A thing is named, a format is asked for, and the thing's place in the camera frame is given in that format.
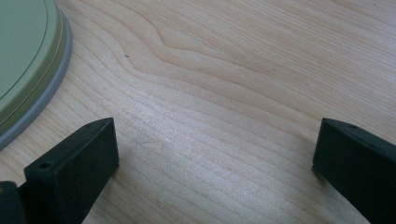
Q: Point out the green round plate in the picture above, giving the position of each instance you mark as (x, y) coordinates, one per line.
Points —
(25, 46)

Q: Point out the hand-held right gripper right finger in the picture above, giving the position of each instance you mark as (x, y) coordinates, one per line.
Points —
(358, 165)

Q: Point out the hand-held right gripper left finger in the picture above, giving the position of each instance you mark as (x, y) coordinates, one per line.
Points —
(71, 174)

